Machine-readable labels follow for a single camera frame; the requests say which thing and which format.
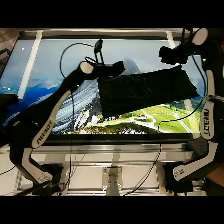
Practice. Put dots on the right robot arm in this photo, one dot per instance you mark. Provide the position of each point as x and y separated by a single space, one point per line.
209 100

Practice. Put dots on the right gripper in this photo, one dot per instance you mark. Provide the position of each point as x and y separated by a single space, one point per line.
172 55

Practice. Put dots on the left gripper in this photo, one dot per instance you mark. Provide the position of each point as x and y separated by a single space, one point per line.
111 69

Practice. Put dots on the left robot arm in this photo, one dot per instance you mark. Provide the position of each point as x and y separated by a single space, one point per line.
46 123

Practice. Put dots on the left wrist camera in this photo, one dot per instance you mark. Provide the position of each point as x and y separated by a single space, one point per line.
98 48

